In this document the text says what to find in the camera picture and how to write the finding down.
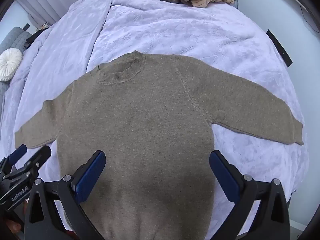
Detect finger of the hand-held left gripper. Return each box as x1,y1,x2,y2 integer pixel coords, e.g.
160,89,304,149
0,144,27,173
11,145,52,180

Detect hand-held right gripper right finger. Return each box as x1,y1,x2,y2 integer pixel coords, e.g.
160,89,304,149
209,150,292,240

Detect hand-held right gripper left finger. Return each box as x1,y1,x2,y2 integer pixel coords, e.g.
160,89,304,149
24,150,107,240

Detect olive knit sweater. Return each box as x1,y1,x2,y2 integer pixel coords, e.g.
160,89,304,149
14,50,304,240

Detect person's left hand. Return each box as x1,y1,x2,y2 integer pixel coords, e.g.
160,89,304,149
5,201,28,233

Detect white round pillow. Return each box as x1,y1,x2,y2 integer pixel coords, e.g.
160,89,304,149
0,48,23,82

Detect black object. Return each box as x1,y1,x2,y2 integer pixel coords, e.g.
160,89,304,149
24,24,48,48

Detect grey quilted sofa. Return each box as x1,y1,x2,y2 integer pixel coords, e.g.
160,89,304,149
0,27,32,115

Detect black flat strip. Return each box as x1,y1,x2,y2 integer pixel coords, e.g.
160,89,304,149
266,29,293,67

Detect pale pleated curtain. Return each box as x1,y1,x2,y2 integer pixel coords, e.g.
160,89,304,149
15,0,105,29

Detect lavender plush blanket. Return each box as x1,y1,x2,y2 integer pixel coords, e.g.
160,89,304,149
0,0,308,230

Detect black cable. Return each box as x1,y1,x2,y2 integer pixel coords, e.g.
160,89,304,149
299,5,320,32

